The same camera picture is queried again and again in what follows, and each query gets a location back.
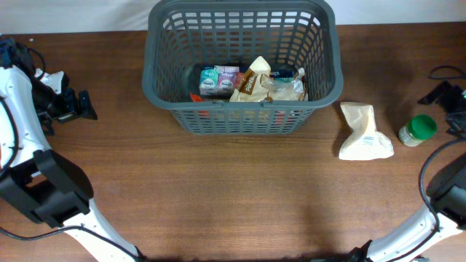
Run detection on green lid glass jar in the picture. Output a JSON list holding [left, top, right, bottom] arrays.
[[398, 114, 437, 147]]

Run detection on beige paper pouch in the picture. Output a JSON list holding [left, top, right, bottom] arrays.
[[339, 102, 394, 161]]

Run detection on tissue multipack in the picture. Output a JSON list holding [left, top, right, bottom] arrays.
[[199, 65, 295, 98]]

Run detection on grey plastic shopping basket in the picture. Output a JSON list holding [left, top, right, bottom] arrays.
[[142, 0, 344, 135]]

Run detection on red spaghetti packet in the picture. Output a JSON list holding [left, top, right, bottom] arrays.
[[189, 92, 299, 127]]

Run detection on brown white snack bag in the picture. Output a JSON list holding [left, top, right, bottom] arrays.
[[229, 56, 306, 103]]

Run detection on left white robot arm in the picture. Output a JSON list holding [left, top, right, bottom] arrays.
[[1, 39, 146, 261]]

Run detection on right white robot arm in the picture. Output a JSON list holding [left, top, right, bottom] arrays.
[[345, 81, 465, 262]]

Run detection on right black cable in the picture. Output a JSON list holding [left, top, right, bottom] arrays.
[[385, 65, 466, 262]]

